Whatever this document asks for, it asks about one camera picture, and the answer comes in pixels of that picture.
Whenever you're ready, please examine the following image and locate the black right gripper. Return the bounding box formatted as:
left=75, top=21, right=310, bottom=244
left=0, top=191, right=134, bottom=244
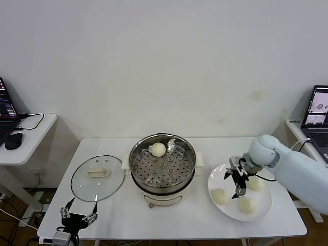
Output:
left=223, top=166, right=251, bottom=200

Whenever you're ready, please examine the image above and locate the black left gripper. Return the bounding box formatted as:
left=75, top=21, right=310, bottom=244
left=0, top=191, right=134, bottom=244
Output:
left=60, top=197, right=99, bottom=233

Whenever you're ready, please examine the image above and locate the white steamed baozi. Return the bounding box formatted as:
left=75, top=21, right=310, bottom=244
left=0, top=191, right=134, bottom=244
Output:
left=247, top=176, right=266, bottom=192
left=212, top=188, right=230, bottom=206
left=238, top=197, right=257, bottom=215
left=150, top=142, right=167, bottom=157

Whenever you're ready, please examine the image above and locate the black computer mouse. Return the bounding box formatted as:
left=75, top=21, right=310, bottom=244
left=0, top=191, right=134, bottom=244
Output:
left=5, top=132, right=23, bottom=151

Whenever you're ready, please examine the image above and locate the black laptop charging cable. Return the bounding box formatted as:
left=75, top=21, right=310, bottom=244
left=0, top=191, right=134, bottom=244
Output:
left=14, top=112, right=45, bottom=131

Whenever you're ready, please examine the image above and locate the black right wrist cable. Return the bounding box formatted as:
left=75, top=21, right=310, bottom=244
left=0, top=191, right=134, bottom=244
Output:
left=255, top=174, right=277, bottom=182

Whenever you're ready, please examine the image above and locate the steel perforated steamer basket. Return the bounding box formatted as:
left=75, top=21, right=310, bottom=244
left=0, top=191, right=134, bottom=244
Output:
left=121, top=132, right=205, bottom=195

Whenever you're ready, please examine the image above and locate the glass lid with cream handle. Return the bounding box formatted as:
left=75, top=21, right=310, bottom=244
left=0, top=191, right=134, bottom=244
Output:
left=70, top=155, right=126, bottom=203

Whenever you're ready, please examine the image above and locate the white round plate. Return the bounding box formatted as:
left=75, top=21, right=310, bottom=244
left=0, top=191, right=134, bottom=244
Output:
left=207, top=162, right=273, bottom=222

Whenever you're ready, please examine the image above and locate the white cable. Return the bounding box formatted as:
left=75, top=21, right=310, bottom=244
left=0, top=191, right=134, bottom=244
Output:
left=291, top=138, right=311, bottom=152

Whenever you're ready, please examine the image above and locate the dark laptop with red screen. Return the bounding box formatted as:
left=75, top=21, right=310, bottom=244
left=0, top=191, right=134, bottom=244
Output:
left=0, top=76, right=22, bottom=148

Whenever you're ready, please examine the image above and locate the cream electric pot base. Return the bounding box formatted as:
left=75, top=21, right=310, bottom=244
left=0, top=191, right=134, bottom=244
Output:
left=130, top=166, right=195, bottom=209

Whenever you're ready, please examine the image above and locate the grey laptop showing camera views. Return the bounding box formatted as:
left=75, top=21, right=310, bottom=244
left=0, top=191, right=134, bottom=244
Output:
left=301, top=84, right=328, bottom=165

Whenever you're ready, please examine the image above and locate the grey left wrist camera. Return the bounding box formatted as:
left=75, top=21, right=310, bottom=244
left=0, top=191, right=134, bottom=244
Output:
left=52, top=229, right=71, bottom=245

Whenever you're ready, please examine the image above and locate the white side desk beige panel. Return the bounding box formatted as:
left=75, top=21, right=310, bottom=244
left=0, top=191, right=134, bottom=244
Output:
left=0, top=113, right=80, bottom=228

